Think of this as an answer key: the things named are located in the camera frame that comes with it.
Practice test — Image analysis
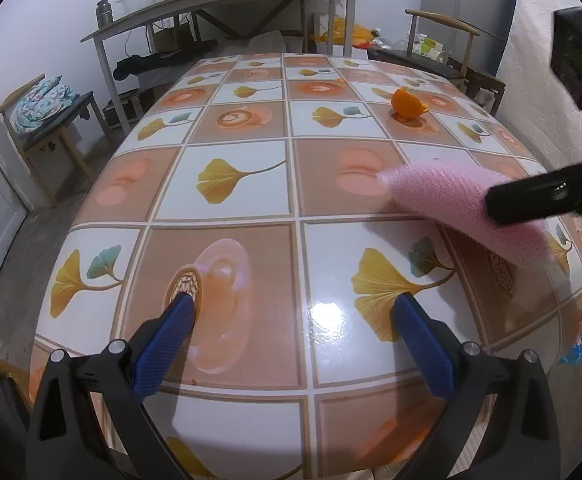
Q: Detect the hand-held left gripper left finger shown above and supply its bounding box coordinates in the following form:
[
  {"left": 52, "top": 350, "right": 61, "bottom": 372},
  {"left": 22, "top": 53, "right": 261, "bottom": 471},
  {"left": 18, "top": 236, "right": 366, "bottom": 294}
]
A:
[{"left": 24, "top": 292, "right": 197, "bottom": 480}]

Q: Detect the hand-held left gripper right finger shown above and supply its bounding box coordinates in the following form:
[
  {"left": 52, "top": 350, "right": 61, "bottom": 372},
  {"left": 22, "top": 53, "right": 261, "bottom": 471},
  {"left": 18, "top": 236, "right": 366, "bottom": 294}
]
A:
[{"left": 390, "top": 292, "right": 562, "bottom": 480}]

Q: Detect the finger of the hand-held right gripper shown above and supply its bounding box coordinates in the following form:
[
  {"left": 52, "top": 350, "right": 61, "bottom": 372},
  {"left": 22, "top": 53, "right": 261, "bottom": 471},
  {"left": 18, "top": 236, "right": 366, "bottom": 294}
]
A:
[{"left": 486, "top": 156, "right": 582, "bottom": 226}]

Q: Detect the pink foam sheet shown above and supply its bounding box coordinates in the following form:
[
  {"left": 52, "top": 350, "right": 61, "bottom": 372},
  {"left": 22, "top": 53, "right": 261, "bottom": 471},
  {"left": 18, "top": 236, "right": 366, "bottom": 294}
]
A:
[{"left": 376, "top": 162, "right": 556, "bottom": 266}]

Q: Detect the white leaning mattress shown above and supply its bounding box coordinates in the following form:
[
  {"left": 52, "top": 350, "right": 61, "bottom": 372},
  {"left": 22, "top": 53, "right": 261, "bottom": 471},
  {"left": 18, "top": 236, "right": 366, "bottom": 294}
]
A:
[{"left": 501, "top": 0, "right": 582, "bottom": 181}]

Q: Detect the dark wooden stool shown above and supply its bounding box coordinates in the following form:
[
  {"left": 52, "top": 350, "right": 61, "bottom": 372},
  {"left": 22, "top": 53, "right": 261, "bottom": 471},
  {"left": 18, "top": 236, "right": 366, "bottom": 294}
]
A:
[{"left": 463, "top": 67, "right": 506, "bottom": 116}]

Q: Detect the grey refrigerator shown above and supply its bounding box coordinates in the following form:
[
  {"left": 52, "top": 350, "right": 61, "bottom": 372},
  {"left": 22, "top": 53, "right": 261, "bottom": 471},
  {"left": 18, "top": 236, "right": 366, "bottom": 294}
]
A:
[{"left": 421, "top": 0, "right": 519, "bottom": 73}]

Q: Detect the wooden chair with black seat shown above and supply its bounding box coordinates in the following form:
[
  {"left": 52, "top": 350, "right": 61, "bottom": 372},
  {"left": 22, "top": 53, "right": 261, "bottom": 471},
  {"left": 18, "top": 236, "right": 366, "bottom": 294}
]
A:
[
  {"left": 371, "top": 8, "right": 482, "bottom": 81},
  {"left": 0, "top": 74, "right": 109, "bottom": 208}
]

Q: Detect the orange peel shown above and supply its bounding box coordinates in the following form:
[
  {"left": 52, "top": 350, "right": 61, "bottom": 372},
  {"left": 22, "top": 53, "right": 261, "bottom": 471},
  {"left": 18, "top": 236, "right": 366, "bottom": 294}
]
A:
[{"left": 390, "top": 86, "right": 431, "bottom": 122}]

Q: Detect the yellow plastic bag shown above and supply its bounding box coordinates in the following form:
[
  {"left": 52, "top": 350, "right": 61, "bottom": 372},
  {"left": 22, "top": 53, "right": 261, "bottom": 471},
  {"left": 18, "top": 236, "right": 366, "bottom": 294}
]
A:
[{"left": 316, "top": 17, "right": 374, "bottom": 46}]

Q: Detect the folded patterned blanket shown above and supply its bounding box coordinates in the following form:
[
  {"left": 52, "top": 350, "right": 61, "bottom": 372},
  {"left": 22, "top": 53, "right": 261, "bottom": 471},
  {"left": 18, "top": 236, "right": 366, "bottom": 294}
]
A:
[{"left": 11, "top": 76, "right": 79, "bottom": 133}]

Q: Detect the black clothing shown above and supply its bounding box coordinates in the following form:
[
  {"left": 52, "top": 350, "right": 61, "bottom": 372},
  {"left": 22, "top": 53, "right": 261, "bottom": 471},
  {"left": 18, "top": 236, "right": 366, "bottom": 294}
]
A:
[{"left": 114, "top": 42, "right": 217, "bottom": 81}]

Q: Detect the cardboard box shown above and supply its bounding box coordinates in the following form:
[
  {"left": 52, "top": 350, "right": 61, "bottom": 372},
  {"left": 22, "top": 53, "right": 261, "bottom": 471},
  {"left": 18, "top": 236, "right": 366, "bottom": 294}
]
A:
[{"left": 153, "top": 26, "right": 194, "bottom": 53}]

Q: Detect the grey cushion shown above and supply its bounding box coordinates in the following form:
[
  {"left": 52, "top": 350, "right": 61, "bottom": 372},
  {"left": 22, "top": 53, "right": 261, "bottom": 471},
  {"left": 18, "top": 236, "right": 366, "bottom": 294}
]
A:
[{"left": 248, "top": 30, "right": 302, "bottom": 53}]

